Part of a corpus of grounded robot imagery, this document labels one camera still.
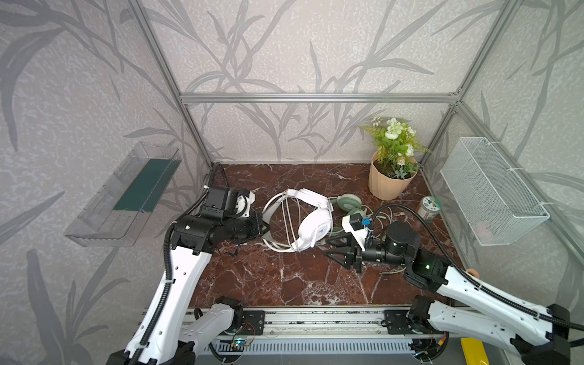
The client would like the white over-ear headphones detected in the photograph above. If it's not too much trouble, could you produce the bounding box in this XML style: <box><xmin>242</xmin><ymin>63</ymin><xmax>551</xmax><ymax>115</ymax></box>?
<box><xmin>262</xmin><ymin>189</ymin><xmax>333</xmax><ymax>253</ymax></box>

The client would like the mint green over-ear headphones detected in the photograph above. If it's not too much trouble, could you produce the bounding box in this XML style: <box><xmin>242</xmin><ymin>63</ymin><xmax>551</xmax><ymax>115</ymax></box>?
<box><xmin>328</xmin><ymin>193</ymin><xmax>367</xmax><ymax>218</ymax></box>

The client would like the mint green headphone cable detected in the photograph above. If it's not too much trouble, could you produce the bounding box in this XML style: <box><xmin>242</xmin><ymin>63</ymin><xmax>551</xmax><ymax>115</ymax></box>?
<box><xmin>364</xmin><ymin>204</ymin><xmax>412</xmax><ymax>275</ymax></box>

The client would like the white headphone cable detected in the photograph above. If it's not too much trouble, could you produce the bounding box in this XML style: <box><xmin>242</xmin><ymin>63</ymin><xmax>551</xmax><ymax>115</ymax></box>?
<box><xmin>273</xmin><ymin>193</ymin><xmax>304</xmax><ymax>252</ymax></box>

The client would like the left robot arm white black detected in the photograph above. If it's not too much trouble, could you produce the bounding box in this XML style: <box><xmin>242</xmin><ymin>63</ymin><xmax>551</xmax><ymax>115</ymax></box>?
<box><xmin>107</xmin><ymin>162</ymin><xmax>269</xmax><ymax>364</ymax></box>

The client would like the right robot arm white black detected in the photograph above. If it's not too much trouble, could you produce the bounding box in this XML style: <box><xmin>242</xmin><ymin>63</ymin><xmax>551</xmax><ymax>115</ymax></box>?
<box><xmin>324</xmin><ymin>209</ymin><xmax>583</xmax><ymax>364</ymax></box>

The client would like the small green white tin can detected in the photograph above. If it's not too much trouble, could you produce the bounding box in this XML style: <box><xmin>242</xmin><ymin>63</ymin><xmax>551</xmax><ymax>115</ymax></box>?
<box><xmin>417</xmin><ymin>196</ymin><xmax>442</xmax><ymax>222</ymax></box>

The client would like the potted plant beige pot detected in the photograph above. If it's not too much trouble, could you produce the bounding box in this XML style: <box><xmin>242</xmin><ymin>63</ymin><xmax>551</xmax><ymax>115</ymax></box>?
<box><xmin>360</xmin><ymin>117</ymin><xmax>432</xmax><ymax>202</ymax></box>

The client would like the small terracotta vase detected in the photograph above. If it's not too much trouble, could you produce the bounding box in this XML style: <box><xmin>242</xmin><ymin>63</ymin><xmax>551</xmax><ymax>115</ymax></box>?
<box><xmin>466</xmin><ymin>269</ymin><xmax>480</xmax><ymax>279</ymax></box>

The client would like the yellow object at front edge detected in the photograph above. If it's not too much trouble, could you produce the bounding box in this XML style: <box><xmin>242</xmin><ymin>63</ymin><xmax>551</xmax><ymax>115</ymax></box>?
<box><xmin>460</xmin><ymin>338</ymin><xmax>490</xmax><ymax>365</ymax></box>

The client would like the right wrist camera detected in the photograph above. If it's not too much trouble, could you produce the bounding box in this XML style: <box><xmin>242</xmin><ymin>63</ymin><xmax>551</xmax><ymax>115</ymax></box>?
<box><xmin>342</xmin><ymin>213</ymin><xmax>370</xmax><ymax>251</ymax></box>

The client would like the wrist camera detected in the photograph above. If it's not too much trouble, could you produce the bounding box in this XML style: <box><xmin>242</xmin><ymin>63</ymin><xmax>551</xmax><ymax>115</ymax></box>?
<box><xmin>342</xmin><ymin>213</ymin><xmax>370</xmax><ymax>251</ymax></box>
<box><xmin>200</xmin><ymin>186</ymin><xmax>256</xmax><ymax>221</ymax></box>

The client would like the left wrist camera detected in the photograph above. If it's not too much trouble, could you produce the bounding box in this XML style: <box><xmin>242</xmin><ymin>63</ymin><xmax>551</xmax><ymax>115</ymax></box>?
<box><xmin>200</xmin><ymin>186</ymin><xmax>256</xmax><ymax>221</ymax></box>

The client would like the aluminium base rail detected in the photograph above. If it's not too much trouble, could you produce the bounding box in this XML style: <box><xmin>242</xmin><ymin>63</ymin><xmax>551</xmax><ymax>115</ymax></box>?
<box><xmin>177</xmin><ymin>305</ymin><xmax>521</xmax><ymax>357</ymax></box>

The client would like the white wire mesh basket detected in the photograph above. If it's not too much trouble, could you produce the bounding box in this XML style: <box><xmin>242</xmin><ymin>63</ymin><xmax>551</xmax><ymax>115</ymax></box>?
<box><xmin>440</xmin><ymin>137</ymin><xmax>550</xmax><ymax>246</ymax></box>

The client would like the clear plastic wall shelf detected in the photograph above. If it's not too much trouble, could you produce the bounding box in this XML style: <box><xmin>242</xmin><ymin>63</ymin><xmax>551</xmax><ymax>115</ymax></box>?
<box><xmin>65</xmin><ymin>142</ymin><xmax>182</xmax><ymax>248</ymax></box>

